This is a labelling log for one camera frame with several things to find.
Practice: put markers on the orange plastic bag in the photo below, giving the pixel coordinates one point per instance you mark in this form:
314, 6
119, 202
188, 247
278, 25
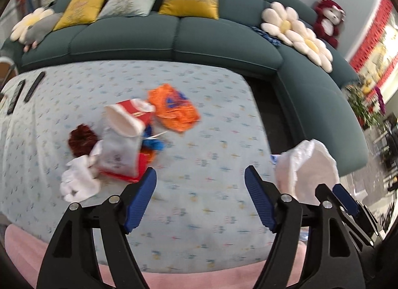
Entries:
172, 107

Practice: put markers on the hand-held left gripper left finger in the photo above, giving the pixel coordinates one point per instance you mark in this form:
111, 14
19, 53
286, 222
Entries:
141, 195

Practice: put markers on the blue patterned cloth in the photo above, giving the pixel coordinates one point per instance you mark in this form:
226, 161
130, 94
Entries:
267, 37

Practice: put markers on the white plastic bag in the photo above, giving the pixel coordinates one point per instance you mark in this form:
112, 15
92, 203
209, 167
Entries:
311, 167

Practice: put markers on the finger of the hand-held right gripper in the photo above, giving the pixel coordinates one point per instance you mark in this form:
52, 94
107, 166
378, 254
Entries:
345, 200

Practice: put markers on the blue white packet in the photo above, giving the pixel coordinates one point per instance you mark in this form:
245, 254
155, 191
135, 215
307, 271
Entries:
274, 159

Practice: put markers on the pink rug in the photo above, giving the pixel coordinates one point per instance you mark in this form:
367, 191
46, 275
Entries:
25, 245

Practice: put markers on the blue wrapper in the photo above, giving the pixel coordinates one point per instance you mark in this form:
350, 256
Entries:
155, 144

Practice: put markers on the light blue floral tablecloth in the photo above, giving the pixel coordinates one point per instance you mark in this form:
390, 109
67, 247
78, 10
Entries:
202, 152

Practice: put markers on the white tissue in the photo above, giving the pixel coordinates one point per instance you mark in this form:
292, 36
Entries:
77, 180

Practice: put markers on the black remote control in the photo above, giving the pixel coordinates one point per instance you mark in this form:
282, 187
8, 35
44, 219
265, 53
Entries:
34, 87
16, 96

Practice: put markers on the dark green sofa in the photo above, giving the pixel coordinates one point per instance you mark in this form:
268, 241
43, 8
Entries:
217, 40

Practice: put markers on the potted plant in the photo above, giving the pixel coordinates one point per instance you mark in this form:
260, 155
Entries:
360, 105

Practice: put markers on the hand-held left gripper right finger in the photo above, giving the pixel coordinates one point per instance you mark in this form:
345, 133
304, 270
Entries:
259, 198

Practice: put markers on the white daisy cushion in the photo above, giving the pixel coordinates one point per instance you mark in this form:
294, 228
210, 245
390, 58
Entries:
279, 21
28, 21
314, 48

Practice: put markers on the maroon scrunchie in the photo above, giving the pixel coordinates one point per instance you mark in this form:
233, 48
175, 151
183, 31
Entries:
80, 139

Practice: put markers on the red bordered wall poster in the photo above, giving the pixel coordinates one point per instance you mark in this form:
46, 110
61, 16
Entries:
382, 55

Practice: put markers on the red plush monkey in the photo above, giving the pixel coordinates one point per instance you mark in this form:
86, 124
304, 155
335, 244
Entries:
326, 28

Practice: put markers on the small orange wrapper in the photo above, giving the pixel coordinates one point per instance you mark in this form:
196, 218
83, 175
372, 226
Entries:
147, 155

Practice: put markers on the grey plush toy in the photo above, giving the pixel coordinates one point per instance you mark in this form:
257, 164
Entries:
40, 29

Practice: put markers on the black chair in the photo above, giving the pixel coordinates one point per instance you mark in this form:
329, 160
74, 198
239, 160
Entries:
392, 155

